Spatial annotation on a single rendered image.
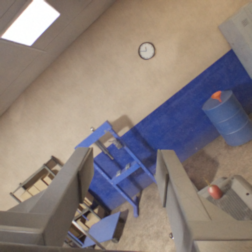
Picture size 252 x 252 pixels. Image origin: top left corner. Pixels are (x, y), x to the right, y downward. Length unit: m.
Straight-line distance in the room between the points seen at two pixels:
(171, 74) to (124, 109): 1.18
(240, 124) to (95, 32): 3.12
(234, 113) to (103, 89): 2.46
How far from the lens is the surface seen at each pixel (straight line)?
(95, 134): 3.47
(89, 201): 4.46
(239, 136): 3.72
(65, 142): 4.28
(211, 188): 1.18
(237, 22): 3.74
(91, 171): 0.16
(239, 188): 1.21
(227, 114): 3.48
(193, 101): 3.99
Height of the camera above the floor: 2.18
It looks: 11 degrees down
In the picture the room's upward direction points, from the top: 41 degrees counter-clockwise
